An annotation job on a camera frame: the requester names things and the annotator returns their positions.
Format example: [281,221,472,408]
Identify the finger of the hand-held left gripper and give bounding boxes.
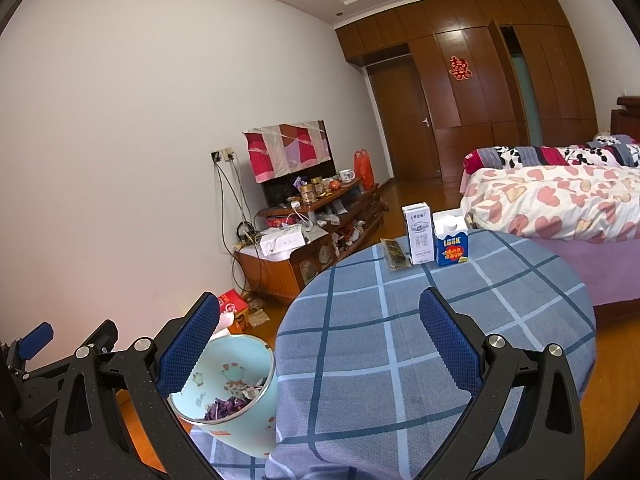
[75,319,120,361]
[7,322,55,377]

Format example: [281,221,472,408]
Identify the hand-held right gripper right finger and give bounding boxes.
[419,286,583,480]

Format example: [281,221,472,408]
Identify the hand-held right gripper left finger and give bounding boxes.
[49,290,221,480]

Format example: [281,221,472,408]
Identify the light blue cartoon bucket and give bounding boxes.
[167,334,278,459]

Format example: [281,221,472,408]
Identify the purple foil wrapper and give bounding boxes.
[202,395,251,422]

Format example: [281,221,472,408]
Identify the red gift box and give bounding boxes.
[217,290,251,333]

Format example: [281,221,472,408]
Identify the blue plaid tablecloth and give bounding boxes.
[190,230,597,480]

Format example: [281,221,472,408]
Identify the dark flat packet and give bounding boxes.
[380,237,413,273]

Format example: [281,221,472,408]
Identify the wooden television cabinet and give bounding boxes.
[235,182,388,305]

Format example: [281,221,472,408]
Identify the white milk carton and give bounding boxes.
[402,202,435,266]

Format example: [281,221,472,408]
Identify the white cardboard box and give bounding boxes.
[259,227,306,257]

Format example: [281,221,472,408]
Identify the black television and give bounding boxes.
[262,160,337,208]

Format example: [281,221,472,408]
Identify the pink heart blanket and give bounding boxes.
[459,165,640,243]

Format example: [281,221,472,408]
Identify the gold jars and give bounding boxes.
[300,177,325,203]

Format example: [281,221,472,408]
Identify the orange carrier bag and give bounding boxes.
[354,150,375,190]

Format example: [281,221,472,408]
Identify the cow print blanket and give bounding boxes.
[462,135,640,173]

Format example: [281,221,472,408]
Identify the red patchwork cloth cover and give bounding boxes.
[242,120,335,183]

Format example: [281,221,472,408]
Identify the wooden door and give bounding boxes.
[367,62,443,181]

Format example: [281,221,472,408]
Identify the wooden headboard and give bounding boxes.
[610,95,640,136]

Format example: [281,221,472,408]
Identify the wooden wardrobe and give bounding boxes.
[335,0,601,181]

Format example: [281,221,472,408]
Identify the hanging cables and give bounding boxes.
[215,160,266,296]

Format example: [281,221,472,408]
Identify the red paper wall decoration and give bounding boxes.
[448,56,472,82]

